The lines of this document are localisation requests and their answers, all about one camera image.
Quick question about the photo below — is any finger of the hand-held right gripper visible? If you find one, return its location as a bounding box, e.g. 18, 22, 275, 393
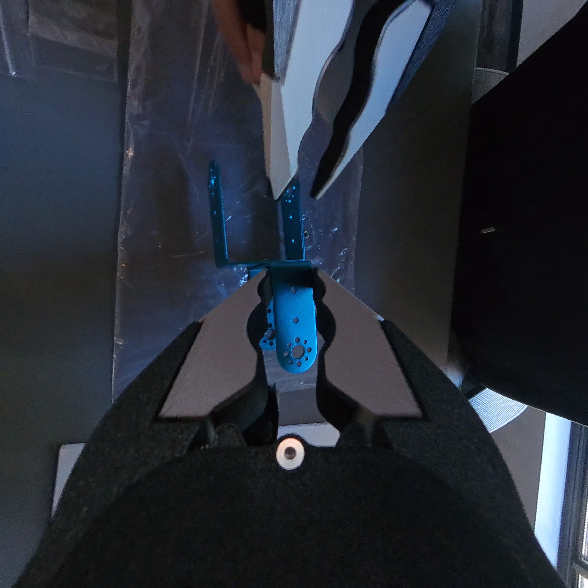
261, 0, 355, 201
310, 0, 433, 199

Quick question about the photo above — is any window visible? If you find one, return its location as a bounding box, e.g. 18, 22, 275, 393
558, 425, 588, 588

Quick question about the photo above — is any white instruction booklet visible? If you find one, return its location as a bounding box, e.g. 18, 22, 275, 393
53, 423, 341, 520

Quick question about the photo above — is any grey desk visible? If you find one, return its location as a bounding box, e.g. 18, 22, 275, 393
0, 0, 522, 588

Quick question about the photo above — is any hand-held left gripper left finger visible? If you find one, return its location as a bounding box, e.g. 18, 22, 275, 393
158, 270, 272, 421

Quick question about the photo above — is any clear plastic bag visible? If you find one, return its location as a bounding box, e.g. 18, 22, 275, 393
112, 0, 364, 401

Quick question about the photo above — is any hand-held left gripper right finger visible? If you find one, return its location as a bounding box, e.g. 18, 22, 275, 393
315, 269, 424, 444

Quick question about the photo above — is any person's right hand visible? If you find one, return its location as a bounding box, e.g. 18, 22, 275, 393
213, 0, 268, 85

